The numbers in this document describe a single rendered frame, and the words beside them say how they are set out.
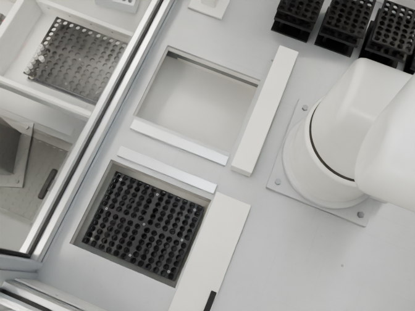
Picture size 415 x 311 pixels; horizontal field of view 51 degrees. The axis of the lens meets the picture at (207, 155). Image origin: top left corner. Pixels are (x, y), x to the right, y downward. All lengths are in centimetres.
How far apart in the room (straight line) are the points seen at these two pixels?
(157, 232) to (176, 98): 37
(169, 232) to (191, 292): 15
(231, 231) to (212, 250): 6
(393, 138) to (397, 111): 3
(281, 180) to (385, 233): 25
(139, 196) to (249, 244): 27
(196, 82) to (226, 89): 8
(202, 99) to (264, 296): 52
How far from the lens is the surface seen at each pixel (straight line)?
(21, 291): 85
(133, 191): 102
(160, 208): 100
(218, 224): 94
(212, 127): 113
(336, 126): 71
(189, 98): 116
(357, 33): 113
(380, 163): 45
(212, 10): 114
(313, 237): 98
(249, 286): 95
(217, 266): 93
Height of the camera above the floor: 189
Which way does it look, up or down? 73 degrees down
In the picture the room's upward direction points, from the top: 6 degrees clockwise
